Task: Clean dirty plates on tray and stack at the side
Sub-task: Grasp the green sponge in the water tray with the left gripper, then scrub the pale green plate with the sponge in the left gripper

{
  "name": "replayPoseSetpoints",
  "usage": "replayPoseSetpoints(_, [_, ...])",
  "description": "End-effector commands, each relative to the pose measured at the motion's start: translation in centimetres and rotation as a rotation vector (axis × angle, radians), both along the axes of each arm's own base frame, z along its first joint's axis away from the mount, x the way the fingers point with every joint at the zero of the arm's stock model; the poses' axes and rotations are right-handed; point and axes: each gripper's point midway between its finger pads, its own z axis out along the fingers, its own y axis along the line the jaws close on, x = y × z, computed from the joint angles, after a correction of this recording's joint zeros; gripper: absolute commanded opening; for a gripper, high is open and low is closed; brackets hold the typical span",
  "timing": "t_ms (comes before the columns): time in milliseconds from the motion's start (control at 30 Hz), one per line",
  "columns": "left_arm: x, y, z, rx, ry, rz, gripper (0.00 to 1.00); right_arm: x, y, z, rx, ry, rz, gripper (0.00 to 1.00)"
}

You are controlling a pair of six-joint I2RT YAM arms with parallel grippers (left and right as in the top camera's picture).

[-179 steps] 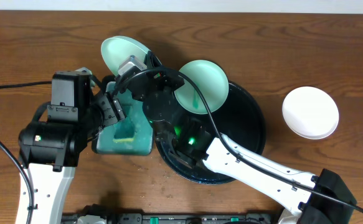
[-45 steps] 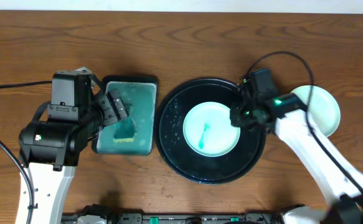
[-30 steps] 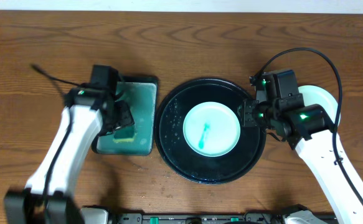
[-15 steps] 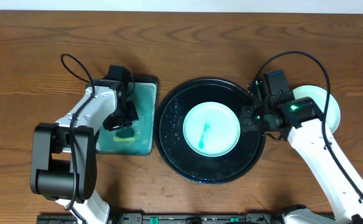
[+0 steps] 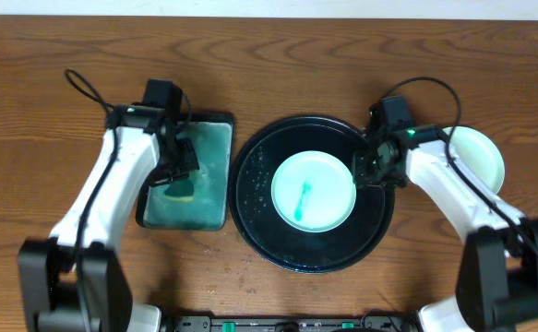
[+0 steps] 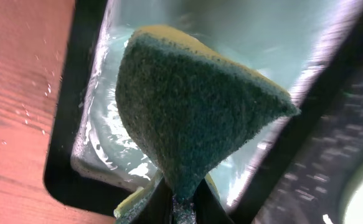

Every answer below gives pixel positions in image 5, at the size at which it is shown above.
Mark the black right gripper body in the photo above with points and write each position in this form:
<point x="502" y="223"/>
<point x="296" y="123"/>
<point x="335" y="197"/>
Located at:
<point x="367" y="171"/>

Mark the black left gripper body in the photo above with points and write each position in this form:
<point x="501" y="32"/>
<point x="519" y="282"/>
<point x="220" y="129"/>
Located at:
<point x="179" y="162"/>

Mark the green yellow sponge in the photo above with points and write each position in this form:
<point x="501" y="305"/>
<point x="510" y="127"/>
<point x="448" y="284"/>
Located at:
<point x="183" y="190"/>

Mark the mint plate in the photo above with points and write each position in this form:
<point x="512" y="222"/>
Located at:
<point x="481" y="155"/>
<point x="313" y="191"/>

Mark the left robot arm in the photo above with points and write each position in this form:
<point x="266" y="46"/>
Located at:
<point x="72" y="280"/>

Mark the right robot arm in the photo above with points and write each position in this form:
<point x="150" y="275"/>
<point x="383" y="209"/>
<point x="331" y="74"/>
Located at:
<point x="497" y="287"/>

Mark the black rectangular water tray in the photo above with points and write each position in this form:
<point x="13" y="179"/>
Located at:
<point x="212" y="138"/>

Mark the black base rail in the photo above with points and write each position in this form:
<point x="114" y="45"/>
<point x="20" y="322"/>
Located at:
<point x="374" y="321"/>

